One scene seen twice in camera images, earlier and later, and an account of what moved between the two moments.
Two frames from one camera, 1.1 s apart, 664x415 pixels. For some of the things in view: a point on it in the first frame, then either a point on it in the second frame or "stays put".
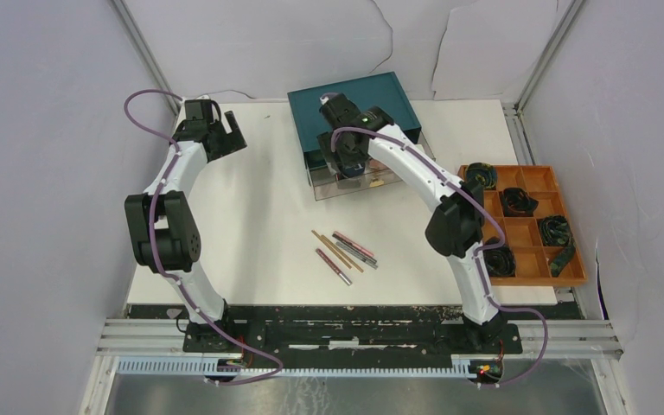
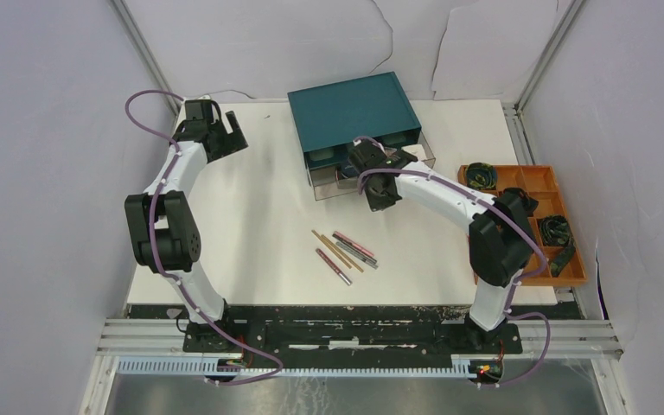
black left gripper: [232, 143] stays put
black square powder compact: [348, 182] stays put
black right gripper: [347, 159] → [379, 203]
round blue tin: [354, 171] stays put
